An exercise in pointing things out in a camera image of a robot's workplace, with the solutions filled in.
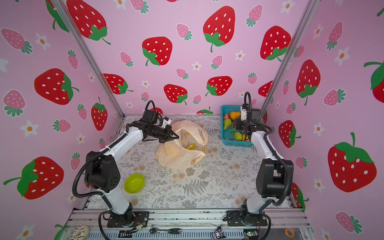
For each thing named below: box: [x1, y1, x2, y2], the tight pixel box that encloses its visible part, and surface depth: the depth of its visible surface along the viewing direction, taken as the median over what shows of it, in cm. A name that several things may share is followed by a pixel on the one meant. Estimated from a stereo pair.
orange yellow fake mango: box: [230, 111, 241, 120], surface depth 116 cm
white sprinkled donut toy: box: [70, 224, 90, 240], surface depth 70 cm
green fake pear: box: [223, 118, 232, 131], surface depth 113 cm
